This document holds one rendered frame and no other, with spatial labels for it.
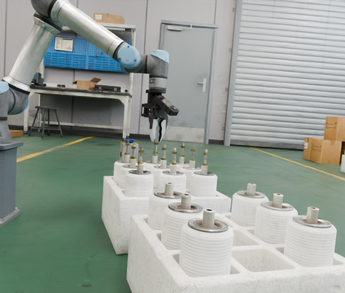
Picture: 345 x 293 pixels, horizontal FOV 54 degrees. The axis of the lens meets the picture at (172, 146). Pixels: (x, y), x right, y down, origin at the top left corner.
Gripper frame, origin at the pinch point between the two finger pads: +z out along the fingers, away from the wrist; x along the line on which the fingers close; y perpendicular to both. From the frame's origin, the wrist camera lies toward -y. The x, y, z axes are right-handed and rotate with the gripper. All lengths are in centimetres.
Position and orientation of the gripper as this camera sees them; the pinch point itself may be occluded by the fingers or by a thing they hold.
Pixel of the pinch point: (157, 138)
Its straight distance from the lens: 139.9
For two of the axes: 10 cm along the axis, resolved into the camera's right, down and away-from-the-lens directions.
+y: -7.3, -1.1, 6.8
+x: -6.8, 0.1, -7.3
